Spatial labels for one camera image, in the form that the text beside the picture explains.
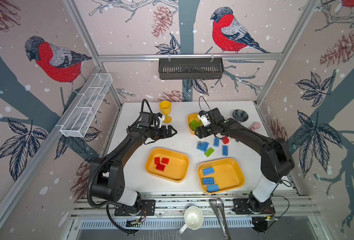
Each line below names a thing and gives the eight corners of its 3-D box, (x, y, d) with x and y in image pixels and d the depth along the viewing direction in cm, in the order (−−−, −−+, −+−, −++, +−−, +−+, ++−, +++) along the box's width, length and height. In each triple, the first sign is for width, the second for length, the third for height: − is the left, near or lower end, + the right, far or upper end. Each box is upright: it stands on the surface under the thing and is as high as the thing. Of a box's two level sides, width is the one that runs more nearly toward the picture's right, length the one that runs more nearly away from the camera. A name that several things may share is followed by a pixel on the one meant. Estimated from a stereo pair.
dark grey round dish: (233, 122, 110) (234, 119, 107) (230, 112, 116) (231, 109, 113) (248, 122, 110) (249, 118, 107) (244, 112, 116) (246, 109, 113)
